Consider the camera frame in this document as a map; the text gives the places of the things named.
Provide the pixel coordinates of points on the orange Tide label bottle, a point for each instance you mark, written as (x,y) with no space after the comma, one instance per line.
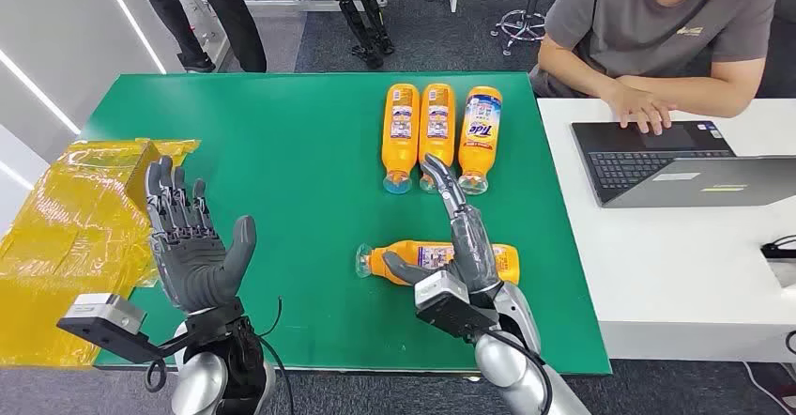
(479,151)

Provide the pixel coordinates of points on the dark grey laptop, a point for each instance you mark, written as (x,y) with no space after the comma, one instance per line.
(653,163)

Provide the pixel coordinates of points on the standing person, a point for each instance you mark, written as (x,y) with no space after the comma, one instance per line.
(217,1)

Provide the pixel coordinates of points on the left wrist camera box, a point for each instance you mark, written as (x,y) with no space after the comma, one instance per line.
(102,316)

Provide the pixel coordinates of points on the orange bottle with blue cap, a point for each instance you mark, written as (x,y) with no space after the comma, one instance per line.
(401,151)

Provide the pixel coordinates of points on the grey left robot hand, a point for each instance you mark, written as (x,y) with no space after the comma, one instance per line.
(186,263)

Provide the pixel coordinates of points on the seated person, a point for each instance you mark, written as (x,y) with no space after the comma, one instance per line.
(634,20)

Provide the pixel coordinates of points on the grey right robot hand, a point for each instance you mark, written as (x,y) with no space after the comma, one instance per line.
(472,244)

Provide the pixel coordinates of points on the yellow film wrapped cardboard box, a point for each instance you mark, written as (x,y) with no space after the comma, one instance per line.
(62,244)

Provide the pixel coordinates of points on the orange detergent bottle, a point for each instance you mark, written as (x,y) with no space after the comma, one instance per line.
(404,255)
(437,145)

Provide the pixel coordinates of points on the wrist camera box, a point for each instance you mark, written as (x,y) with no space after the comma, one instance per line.
(102,316)
(444,306)

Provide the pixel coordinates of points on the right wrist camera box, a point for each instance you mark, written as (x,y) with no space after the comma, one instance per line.
(444,306)

